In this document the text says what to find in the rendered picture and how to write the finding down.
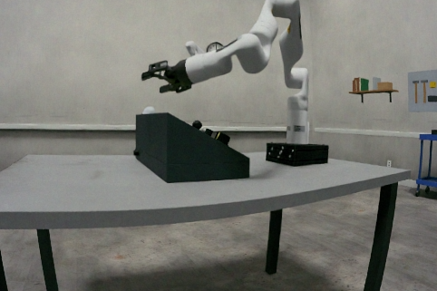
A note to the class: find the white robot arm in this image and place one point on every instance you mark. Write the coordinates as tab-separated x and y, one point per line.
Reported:
253	59

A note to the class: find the dark grey console panel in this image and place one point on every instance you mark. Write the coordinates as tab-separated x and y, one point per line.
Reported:
178	152

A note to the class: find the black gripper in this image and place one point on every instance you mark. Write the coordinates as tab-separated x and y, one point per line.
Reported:
176	75

